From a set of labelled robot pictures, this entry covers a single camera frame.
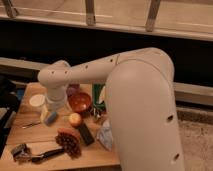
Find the white round lid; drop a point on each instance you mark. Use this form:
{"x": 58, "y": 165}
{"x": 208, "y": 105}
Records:
{"x": 37, "y": 100}

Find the yellow red apple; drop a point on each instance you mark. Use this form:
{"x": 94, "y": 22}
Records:
{"x": 75, "y": 119}

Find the red chili pepper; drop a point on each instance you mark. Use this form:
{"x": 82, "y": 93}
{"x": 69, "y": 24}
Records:
{"x": 69, "y": 132}

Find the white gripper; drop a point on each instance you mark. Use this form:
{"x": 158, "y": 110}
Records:
{"x": 55, "y": 99}

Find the dark grape bunch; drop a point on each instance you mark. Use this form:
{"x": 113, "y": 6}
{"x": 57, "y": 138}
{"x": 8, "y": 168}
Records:
{"x": 69, "y": 143}

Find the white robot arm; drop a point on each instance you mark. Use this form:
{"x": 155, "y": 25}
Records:
{"x": 140, "y": 104}

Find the green plastic tray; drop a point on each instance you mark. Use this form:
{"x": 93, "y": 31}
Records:
{"x": 96, "y": 91}

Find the purple bowl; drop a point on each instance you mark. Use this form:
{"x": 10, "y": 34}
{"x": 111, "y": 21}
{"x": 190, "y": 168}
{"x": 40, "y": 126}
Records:
{"x": 72, "y": 89}

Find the metal spoon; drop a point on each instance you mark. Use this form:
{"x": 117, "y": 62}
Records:
{"x": 31, "y": 124}

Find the wooden table board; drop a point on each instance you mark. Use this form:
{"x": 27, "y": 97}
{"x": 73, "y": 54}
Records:
{"x": 41, "y": 138}

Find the red bowl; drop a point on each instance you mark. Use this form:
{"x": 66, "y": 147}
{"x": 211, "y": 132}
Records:
{"x": 80, "y": 102}

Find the yellow banana piece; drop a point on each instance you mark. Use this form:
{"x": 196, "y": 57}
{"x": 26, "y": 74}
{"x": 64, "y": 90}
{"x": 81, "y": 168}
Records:
{"x": 102, "y": 95}

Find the black rectangular block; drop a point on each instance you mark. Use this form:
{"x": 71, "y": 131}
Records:
{"x": 85, "y": 134}

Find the blue grey cloth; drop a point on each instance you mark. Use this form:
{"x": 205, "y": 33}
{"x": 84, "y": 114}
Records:
{"x": 104, "y": 135}

